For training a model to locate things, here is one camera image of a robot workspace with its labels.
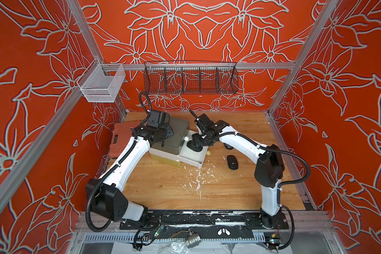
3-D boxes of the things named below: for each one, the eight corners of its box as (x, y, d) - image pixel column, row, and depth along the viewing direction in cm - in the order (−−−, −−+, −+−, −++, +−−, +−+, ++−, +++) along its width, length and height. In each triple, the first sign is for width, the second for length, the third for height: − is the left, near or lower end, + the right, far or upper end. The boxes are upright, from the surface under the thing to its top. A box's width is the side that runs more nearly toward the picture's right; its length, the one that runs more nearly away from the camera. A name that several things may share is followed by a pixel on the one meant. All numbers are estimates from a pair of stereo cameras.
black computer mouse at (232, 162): (228, 169, 92) (229, 167, 90) (226, 157, 97) (227, 154, 95) (237, 169, 92) (239, 167, 90) (235, 157, 97) (236, 154, 95)
